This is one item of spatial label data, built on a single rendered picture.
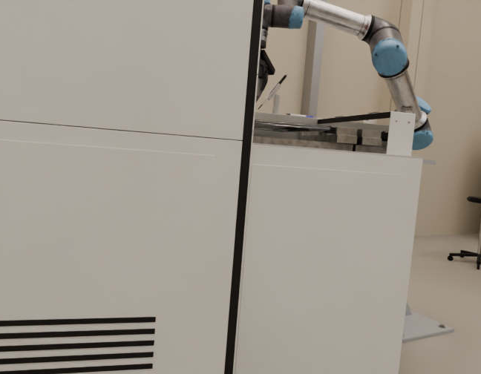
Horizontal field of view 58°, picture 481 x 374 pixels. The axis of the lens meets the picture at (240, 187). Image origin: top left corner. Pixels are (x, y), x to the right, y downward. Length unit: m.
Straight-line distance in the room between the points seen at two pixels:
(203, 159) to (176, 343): 0.44
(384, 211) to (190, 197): 0.67
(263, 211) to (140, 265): 0.41
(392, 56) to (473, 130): 4.21
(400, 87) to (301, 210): 0.71
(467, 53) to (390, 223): 4.41
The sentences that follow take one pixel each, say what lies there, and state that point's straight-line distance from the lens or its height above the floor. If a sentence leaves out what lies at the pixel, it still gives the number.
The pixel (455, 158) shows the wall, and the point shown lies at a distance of 5.60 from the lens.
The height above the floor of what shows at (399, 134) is 0.89.
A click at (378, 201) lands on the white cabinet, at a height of 0.67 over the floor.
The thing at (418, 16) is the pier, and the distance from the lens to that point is 4.72.
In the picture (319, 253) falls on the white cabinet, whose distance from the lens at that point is 1.35.
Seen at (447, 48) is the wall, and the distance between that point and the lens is 5.46.
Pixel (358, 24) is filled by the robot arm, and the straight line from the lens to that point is 1.79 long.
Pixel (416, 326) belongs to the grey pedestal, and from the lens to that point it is 2.37.
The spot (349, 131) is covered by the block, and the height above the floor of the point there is 0.89.
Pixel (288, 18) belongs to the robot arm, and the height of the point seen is 1.26.
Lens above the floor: 0.80
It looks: 5 degrees down
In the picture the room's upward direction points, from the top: 5 degrees clockwise
